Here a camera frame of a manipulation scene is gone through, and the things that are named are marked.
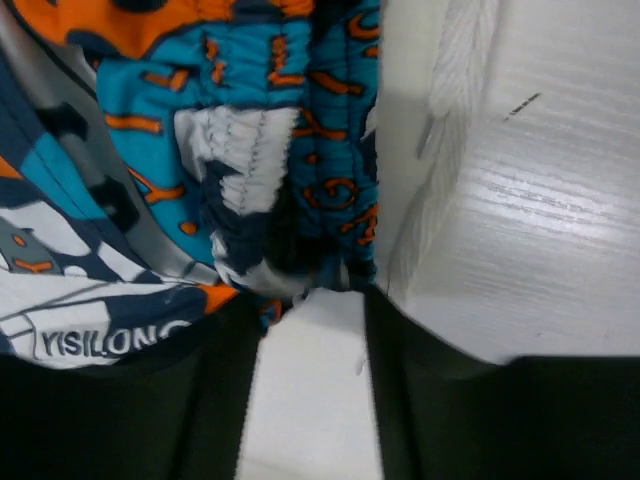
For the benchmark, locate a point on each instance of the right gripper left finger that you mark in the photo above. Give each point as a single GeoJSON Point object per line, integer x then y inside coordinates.
{"type": "Point", "coordinates": [173, 411]}

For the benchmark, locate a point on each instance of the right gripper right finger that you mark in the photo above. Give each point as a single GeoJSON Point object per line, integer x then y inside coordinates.
{"type": "Point", "coordinates": [444, 414]}

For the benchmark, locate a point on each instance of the colourful patterned shorts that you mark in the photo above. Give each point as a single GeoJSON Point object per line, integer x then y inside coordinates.
{"type": "Point", "coordinates": [159, 158]}

